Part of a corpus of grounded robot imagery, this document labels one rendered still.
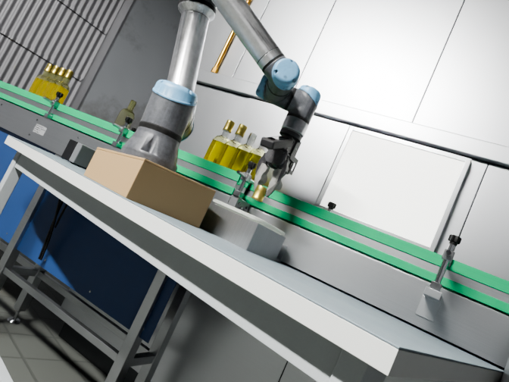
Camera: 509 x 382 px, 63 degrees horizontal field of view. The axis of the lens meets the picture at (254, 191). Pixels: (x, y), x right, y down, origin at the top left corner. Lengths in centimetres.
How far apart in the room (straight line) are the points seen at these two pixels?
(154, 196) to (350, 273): 63
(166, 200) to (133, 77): 315
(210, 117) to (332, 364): 147
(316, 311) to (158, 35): 384
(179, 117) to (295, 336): 66
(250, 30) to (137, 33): 299
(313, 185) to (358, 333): 108
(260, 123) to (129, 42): 252
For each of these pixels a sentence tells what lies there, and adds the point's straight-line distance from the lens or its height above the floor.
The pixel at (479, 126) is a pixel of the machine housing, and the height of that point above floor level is 145.
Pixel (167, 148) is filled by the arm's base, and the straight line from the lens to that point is 107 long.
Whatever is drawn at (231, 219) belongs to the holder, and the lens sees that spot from 113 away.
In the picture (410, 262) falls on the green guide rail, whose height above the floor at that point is 91.
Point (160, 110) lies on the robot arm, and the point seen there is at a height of 98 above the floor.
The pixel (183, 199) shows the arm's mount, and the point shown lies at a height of 80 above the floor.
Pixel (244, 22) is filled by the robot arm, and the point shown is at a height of 130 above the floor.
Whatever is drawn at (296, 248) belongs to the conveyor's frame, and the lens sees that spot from 134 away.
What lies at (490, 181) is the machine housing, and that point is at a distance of 155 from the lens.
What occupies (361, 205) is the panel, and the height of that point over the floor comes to 105.
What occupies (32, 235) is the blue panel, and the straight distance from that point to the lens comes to 194.
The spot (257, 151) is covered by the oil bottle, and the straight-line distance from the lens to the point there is 152.
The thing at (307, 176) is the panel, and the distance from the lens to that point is 158.
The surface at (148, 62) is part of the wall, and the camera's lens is 418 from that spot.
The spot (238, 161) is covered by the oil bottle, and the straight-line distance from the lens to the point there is 154.
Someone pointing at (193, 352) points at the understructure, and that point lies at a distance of 172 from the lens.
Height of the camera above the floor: 79
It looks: 6 degrees up
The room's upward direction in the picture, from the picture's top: 25 degrees clockwise
